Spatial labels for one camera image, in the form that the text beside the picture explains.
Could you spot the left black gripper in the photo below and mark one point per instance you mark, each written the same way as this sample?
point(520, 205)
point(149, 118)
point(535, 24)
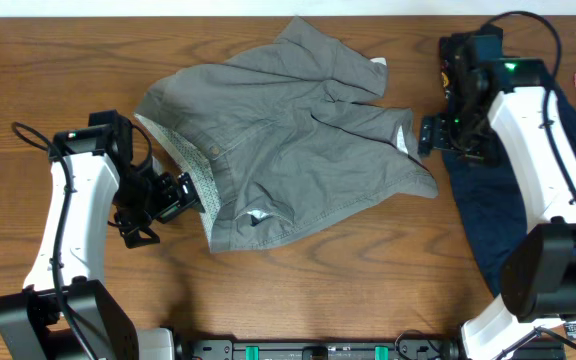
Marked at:
point(186, 189)

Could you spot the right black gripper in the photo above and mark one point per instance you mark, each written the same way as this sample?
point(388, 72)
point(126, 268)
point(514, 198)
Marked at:
point(435, 133)

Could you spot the grey shorts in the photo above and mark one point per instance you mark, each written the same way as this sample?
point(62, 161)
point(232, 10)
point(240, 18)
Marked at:
point(286, 139)

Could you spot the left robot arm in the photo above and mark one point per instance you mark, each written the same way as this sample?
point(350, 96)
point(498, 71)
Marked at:
point(64, 310)

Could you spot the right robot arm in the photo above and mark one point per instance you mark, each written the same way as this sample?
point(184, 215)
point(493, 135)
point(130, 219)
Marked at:
point(501, 107)

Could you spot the navy blue garment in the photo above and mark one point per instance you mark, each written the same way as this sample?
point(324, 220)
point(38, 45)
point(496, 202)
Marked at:
point(491, 207)

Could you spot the black patterned garment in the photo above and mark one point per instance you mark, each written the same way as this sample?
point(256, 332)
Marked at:
point(448, 48)

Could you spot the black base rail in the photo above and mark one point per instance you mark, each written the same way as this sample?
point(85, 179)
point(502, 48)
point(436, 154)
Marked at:
point(318, 350)

